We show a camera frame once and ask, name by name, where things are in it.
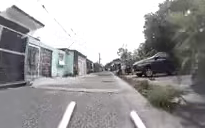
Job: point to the row of houses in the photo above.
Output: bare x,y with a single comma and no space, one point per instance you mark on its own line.
30,56

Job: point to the dark blue car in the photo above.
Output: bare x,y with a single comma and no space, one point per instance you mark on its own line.
154,64

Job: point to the weedy grass strip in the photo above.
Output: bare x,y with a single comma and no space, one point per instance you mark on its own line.
158,93

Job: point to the utility pole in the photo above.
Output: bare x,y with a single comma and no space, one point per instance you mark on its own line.
99,58

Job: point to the large green trees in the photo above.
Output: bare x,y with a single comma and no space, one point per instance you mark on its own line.
180,30

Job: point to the robot's own part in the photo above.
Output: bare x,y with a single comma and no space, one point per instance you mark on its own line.
67,115
137,119

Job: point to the grey concrete driveway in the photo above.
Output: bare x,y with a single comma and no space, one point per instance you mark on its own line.
190,100

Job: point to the grey asphalt road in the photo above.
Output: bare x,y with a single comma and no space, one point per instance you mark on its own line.
100,100

